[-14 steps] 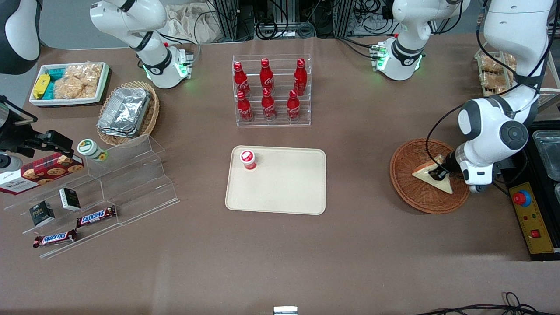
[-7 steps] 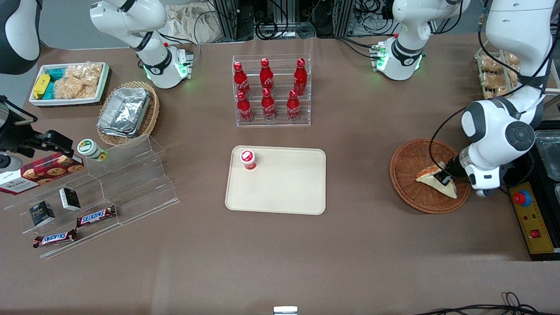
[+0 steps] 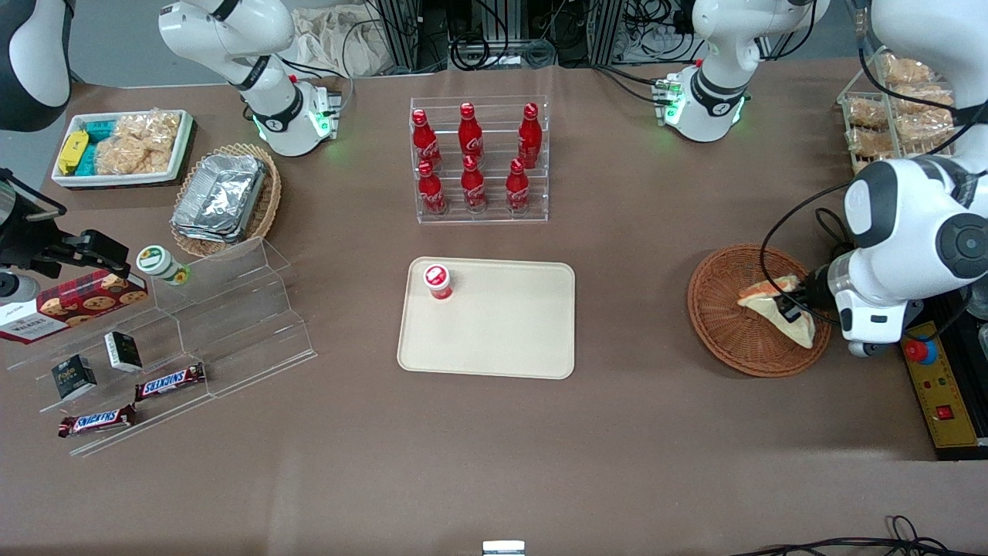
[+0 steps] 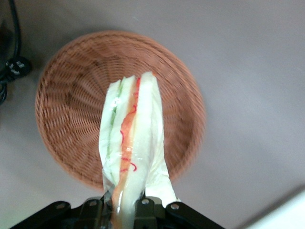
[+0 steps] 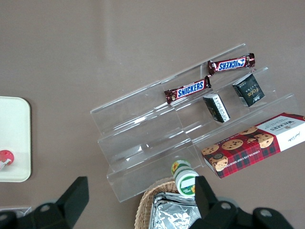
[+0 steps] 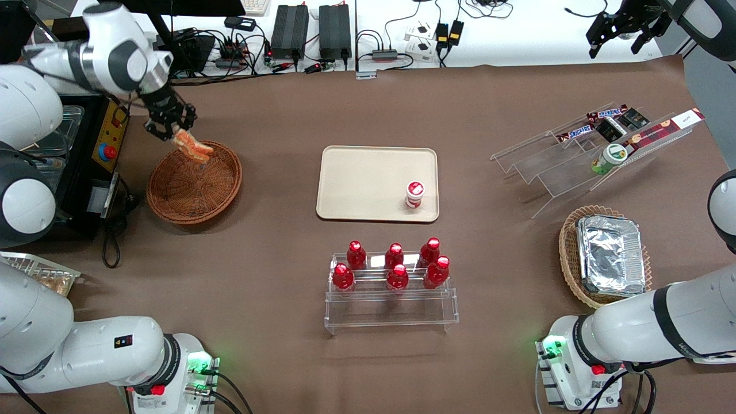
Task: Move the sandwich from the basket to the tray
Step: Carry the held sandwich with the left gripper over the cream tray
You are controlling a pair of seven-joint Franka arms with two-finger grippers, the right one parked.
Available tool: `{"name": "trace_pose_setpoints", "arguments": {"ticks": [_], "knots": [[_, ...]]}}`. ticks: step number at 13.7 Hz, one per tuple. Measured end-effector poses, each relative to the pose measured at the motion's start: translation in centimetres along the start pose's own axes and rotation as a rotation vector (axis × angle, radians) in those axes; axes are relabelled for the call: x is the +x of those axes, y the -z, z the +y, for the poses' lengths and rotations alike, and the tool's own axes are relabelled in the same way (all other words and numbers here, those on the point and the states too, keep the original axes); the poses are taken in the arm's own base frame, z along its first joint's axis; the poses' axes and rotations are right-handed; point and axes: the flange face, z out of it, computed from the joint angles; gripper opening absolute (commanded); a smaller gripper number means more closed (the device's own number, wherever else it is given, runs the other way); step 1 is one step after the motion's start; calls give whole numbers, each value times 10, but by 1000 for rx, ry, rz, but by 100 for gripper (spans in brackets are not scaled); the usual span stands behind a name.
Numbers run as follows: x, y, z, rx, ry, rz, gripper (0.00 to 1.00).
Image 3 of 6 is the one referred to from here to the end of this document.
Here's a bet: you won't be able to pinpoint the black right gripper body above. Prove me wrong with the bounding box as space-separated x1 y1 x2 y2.
0 170 72 280

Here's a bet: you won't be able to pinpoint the triangular sandwich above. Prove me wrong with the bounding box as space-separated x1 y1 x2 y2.
736 273 817 350

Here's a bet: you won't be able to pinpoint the round brown wicker basket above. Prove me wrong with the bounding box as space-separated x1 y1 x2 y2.
687 244 834 378

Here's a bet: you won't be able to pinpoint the oval light wicker basket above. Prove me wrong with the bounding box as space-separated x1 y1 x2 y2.
169 142 283 259

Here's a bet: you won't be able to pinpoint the beige plastic tray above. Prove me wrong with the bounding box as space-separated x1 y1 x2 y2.
397 257 577 381

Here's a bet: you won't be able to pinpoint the green white yogurt cup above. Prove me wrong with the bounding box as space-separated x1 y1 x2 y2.
136 245 191 287

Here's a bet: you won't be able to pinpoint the red cookie box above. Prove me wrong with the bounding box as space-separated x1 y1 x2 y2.
0 270 150 345

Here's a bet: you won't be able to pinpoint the white rectangular plastic bin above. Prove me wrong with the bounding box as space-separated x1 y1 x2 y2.
51 109 195 191

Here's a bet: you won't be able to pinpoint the small black carton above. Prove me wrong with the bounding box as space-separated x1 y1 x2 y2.
51 354 98 401
103 331 144 374

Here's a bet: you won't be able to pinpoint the yellow snack packet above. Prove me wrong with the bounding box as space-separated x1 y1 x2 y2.
57 130 90 176

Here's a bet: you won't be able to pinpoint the yellow emergency stop control box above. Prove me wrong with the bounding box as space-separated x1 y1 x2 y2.
900 320 982 451

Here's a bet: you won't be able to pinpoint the teal snack packet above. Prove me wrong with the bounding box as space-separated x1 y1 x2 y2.
76 119 118 176

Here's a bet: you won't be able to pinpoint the clear bag of rice crackers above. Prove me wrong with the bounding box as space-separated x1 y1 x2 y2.
95 111 183 176

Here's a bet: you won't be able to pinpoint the stacked aluminium foil trays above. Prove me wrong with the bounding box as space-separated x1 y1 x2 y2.
171 152 268 245

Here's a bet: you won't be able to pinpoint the brown Snickers bar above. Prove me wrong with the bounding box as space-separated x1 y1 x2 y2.
134 362 208 403
57 403 138 439

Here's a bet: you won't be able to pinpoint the clear acrylic stepped display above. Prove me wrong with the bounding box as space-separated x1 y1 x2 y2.
6 237 318 459

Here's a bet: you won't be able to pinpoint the black equipment base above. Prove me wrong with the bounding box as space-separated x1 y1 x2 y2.
900 286 988 463

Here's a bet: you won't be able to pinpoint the red cola bottle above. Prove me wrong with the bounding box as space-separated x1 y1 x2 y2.
505 158 531 214
460 154 489 214
411 109 443 171
517 102 543 170
458 102 486 165
417 160 448 216

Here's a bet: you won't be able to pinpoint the clear acrylic bottle rack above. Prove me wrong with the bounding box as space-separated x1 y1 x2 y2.
409 96 550 225

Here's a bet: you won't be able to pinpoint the crumpled beige cloth bag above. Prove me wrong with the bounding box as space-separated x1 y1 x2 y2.
287 6 396 79

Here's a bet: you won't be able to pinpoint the red white lidded cup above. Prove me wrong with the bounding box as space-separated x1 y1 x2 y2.
422 263 455 302

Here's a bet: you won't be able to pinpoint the black power cable with plug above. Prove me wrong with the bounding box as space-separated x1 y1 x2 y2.
814 207 858 268

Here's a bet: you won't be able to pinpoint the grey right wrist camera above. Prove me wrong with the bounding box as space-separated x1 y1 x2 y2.
0 272 41 303

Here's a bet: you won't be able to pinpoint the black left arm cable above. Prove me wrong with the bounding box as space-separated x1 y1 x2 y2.
760 0 988 325

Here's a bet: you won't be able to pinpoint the white wire rack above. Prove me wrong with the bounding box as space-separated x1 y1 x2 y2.
837 44 967 180

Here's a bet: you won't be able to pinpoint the black cable bundle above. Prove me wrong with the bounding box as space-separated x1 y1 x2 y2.
729 514 988 556

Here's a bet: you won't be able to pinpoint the aluminium profile frame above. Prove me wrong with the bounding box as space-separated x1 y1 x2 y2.
369 0 628 72

